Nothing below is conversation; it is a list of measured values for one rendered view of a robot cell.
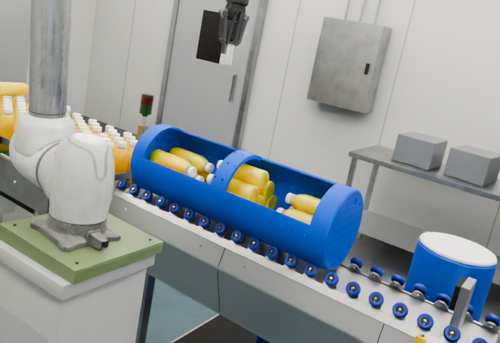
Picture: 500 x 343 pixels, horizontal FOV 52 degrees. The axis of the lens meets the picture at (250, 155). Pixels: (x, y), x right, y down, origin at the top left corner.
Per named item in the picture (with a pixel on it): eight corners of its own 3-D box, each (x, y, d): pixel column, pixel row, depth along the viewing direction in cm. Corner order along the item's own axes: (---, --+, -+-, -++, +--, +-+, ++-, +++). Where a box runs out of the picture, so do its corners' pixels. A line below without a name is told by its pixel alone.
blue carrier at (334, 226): (316, 283, 162) (335, 198, 154) (126, 194, 207) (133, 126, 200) (353, 257, 185) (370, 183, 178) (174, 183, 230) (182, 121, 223)
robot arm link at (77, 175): (67, 229, 130) (78, 146, 125) (31, 203, 141) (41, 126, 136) (120, 220, 142) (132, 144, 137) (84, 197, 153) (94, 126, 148)
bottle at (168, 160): (146, 158, 203) (181, 172, 194) (157, 145, 206) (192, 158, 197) (154, 169, 209) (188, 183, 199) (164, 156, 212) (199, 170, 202)
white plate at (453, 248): (513, 263, 187) (513, 265, 188) (454, 231, 211) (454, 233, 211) (461, 265, 174) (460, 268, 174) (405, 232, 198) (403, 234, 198)
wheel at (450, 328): (463, 329, 142) (463, 330, 143) (446, 321, 144) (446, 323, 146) (457, 344, 140) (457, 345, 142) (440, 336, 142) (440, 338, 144)
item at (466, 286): (454, 338, 148) (469, 289, 144) (440, 332, 150) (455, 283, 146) (462, 326, 156) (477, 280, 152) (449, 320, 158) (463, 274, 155)
